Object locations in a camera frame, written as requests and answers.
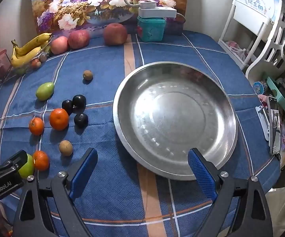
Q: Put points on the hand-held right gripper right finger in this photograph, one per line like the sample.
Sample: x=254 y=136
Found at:
x=201 y=170

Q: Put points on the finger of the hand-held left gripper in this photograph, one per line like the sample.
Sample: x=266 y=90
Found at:
x=17 y=160

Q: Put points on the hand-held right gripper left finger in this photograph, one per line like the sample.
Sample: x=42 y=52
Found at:
x=83 y=172

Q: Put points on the green mango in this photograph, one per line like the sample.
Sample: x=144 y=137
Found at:
x=45 y=91
x=28 y=169

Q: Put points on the small orange tangerine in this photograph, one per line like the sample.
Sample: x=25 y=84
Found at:
x=41 y=160
x=36 y=126

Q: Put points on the brown kiwi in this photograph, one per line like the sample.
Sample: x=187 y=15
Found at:
x=88 y=75
x=66 y=148

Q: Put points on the black plum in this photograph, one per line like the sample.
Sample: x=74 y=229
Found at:
x=80 y=120
x=67 y=106
x=79 y=101

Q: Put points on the round steel plate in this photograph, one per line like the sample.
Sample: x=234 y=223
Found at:
x=177 y=118

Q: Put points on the large orange tangerine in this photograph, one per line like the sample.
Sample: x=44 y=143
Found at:
x=59 y=119

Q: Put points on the white plastic clip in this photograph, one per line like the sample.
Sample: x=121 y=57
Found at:
x=261 y=123

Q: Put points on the black and white packet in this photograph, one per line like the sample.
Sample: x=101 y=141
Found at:
x=274 y=126

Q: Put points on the small red fruit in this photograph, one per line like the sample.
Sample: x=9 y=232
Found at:
x=35 y=63

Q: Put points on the blue round tin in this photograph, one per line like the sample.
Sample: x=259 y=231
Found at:
x=259 y=87

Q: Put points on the teal long box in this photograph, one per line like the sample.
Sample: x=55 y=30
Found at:
x=280 y=92

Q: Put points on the yellow banana bunch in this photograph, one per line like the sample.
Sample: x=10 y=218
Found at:
x=28 y=47

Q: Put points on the blue plaid tablecloth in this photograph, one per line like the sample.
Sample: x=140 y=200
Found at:
x=102 y=54

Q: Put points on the pale pink apple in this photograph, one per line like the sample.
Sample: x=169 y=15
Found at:
x=59 y=45

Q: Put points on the pink plastic bag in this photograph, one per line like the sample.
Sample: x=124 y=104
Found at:
x=236 y=49

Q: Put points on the dark red apple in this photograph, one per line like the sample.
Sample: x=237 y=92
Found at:
x=115 y=34

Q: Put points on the teal plastic box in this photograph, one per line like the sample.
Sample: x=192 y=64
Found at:
x=151 y=29

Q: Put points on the white lattice chair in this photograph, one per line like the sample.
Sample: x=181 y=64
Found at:
x=280 y=37

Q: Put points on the white metal rack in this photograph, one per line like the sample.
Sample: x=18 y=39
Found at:
x=248 y=19

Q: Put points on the floral painting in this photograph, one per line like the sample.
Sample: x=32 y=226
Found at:
x=83 y=2

